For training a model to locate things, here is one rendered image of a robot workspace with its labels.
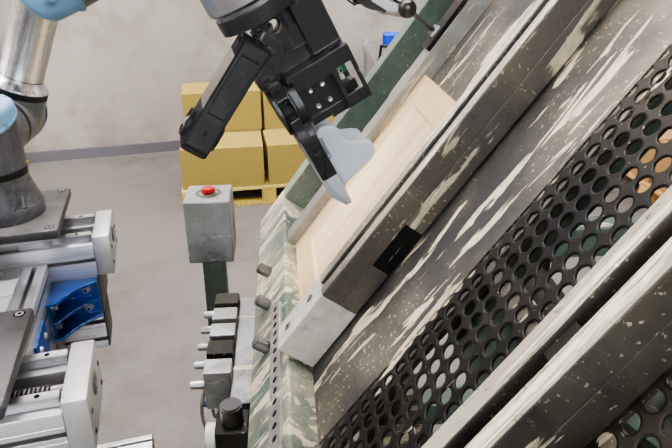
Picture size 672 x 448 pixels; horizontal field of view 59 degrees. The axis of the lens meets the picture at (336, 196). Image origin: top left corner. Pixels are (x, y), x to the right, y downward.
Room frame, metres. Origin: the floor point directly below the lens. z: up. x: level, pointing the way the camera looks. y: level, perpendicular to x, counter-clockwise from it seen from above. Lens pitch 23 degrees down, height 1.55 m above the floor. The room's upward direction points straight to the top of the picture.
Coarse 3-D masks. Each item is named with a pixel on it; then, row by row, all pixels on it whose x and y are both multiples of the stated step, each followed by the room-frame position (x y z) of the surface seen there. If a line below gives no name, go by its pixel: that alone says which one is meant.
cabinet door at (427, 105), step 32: (416, 96) 1.23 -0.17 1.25; (448, 96) 1.09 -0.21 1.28; (384, 128) 1.27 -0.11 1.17; (416, 128) 1.12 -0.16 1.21; (384, 160) 1.15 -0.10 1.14; (352, 192) 1.18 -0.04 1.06; (384, 192) 1.03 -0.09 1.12; (320, 224) 1.20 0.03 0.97; (352, 224) 1.06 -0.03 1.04; (320, 256) 1.08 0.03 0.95
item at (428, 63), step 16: (480, 0) 1.29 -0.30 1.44; (464, 16) 1.28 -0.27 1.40; (448, 32) 1.28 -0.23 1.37; (464, 32) 1.28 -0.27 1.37; (432, 48) 1.28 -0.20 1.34; (448, 48) 1.28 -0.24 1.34; (416, 64) 1.30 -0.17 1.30; (432, 64) 1.28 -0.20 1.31; (416, 80) 1.28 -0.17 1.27; (400, 96) 1.27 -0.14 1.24; (384, 112) 1.27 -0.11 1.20; (368, 128) 1.29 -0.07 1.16; (320, 192) 1.28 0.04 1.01; (320, 208) 1.26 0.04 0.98; (304, 224) 1.25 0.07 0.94
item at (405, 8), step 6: (402, 0) 1.24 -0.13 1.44; (408, 0) 1.24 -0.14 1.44; (402, 6) 1.23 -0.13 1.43; (408, 6) 1.23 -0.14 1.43; (414, 6) 1.23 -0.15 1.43; (402, 12) 1.23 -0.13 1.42; (408, 12) 1.23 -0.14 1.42; (414, 12) 1.23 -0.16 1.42; (420, 18) 1.27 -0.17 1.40; (426, 24) 1.28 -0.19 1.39; (432, 30) 1.29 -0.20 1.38; (432, 36) 1.29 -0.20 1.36
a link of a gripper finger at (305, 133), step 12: (288, 108) 0.51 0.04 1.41; (288, 120) 0.50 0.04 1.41; (300, 120) 0.50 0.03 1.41; (300, 132) 0.50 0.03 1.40; (312, 132) 0.50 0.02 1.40; (312, 144) 0.50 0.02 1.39; (312, 156) 0.50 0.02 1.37; (324, 156) 0.51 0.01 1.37; (324, 168) 0.51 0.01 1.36; (324, 180) 0.52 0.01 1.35
